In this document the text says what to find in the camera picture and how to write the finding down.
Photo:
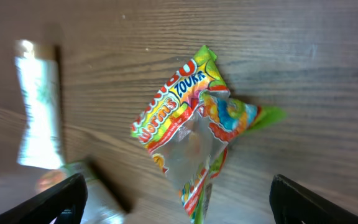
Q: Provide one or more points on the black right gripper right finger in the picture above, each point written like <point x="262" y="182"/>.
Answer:
<point x="292" y="203"/>

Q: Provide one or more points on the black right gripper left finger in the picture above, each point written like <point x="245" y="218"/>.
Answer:
<point x="54" y="205"/>

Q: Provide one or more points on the cup noodles container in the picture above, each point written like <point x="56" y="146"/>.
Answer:
<point x="99" y="204"/>

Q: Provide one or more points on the white tube with gold cap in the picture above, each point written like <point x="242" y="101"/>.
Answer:
<point x="38" y="75"/>

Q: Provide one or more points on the colourful candy bag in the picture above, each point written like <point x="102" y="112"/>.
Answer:
<point x="188" y="125"/>

